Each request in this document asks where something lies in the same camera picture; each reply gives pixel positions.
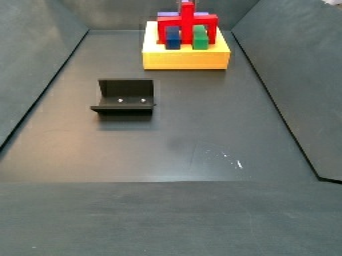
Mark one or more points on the red cross-shaped block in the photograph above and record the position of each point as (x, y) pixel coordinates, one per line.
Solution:
(185, 21)

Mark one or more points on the yellow base board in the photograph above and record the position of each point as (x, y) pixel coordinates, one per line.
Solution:
(184, 59)

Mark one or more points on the purple cross-shaped block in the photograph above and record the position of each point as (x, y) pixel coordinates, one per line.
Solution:
(172, 14)

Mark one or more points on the green long block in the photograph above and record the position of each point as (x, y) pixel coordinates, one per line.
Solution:
(199, 38)

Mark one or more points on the blue long block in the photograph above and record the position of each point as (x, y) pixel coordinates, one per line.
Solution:
(172, 38)

